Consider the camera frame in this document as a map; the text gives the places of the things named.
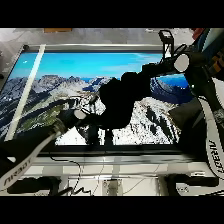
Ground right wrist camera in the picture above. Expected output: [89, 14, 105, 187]
[158, 29, 175, 60]

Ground red garment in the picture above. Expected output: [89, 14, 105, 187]
[192, 27, 205, 38]

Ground orange black striped garment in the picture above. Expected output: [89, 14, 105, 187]
[208, 46, 224, 80]

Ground black pants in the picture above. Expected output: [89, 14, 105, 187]
[87, 70, 158, 147]

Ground heap of clothes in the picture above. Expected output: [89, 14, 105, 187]
[191, 27, 224, 81]

